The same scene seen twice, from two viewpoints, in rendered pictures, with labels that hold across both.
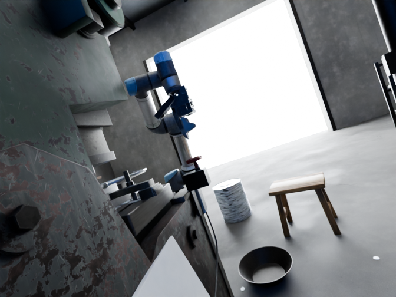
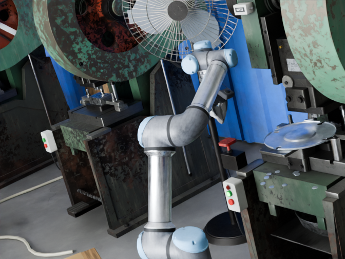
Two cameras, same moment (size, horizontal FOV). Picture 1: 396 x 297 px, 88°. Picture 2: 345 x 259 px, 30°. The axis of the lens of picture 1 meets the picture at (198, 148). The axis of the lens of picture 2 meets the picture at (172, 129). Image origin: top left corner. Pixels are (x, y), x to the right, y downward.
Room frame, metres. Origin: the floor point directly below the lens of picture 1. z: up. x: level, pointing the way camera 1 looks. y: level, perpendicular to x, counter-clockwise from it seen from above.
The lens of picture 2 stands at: (2.96, 1.63, 1.71)
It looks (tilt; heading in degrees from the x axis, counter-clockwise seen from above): 18 degrees down; 222
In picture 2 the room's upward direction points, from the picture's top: 14 degrees counter-clockwise
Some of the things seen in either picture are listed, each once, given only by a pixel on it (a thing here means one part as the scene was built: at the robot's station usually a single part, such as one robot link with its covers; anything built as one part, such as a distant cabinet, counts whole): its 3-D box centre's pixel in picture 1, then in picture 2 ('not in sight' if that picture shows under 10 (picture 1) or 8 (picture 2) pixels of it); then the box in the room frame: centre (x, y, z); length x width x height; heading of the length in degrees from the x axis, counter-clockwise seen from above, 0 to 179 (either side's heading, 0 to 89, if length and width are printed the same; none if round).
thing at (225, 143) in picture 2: (196, 165); (228, 148); (0.85, 0.03, 0.72); 0.07 x 0.06 x 0.08; 166
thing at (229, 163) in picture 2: (201, 190); (236, 170); (0.86, 0.05, 0.62); 0.10 x 0.06 x 0.20; 76
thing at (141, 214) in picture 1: (100, 220); (324, 147); (0.71, 0.41, 0.68); 0.45 x 0.30 x 0.06; 76
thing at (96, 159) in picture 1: (79, 170); (317, 105); (0.70, 0.41, 0.86); 0.20 x 0.16 x 0.05; 76
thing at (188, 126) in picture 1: (187, 127); (219, 112); (0.83, 0.01, 0.88); 0.06 x 0.03 x 0.09; 76
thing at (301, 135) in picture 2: (111, 181); (299, 134); (0.83, 0.38, 0.78); 0.29 x 0.29 x 0.01
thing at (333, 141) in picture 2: not in sight; (336, 147); (0.87, 0.55, 0.75); 0.03 x 0.03 x 0.10; 76
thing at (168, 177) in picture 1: (174, 180); (190, 248); (1.47, 0.24, 0.62); 0.13 x 0.12 x 0.14; 99
